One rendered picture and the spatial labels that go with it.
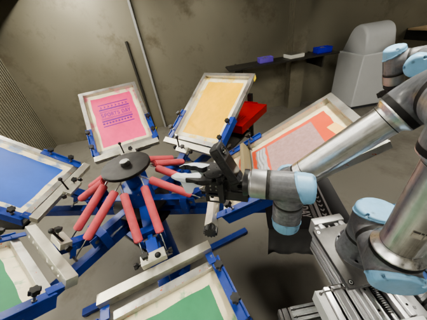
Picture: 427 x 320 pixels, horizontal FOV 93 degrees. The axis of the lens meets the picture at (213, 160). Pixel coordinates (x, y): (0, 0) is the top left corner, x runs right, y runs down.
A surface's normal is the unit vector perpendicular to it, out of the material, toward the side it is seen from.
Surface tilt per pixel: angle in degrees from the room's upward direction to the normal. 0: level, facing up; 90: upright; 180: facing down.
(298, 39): 90
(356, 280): 0
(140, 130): 32
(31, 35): 90
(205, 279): 0
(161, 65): 90
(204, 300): 0
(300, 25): 90
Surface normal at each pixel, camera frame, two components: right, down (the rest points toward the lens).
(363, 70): 0.12, 0.56
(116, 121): 0.11, -0.44
